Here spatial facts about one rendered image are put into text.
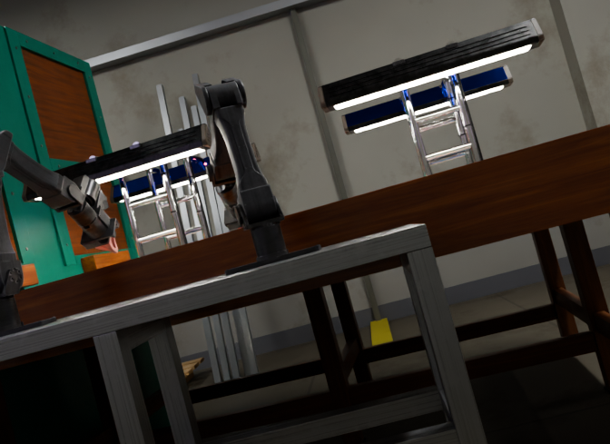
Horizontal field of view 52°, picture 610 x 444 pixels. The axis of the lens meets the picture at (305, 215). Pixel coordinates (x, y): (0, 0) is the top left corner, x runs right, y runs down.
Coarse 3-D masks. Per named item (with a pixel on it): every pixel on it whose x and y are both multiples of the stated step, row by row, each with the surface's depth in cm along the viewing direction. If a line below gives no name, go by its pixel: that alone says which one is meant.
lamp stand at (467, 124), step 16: (448, 48) 172; (464, 96) 188; (432, 112) 190; (448, 112) 188; (464, 112) 187; (416, 128) 190; (464, 128) 188; (416, 144) 190; (464, 144) 188; (480, 160) 187
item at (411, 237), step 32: (416, 224) 119; (320, 256) 108; (352, 256) 108; (384, 256) 107; (192, 288) 110; (224, 288) 110; (256, 288) 109; (64, 320) 126; (96, 320) 112; (128, 320) 111; (0, 352) 113; (32, 352) 113
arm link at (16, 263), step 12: (0, 180) 139; (0, 192) 139; (0, 204) 139; (0, 216) 138; (0, 228) 137; (0, 240) 136; (0, 252) 134; (12, 252) 137; (0, 264) 133; (12, 264) 136; (0, 276) 133; (0, 288) 134
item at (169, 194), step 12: (96, 156) 194; (120, 180) 207; (168, 180) 205; (168, 192) 204; (132, 204) 207; (144, 204) 207; (132, 216) 207; (180, 216) 205; (132, 228) 207; (180, 228) 204; (144, 240) 206; (180, 240) 204
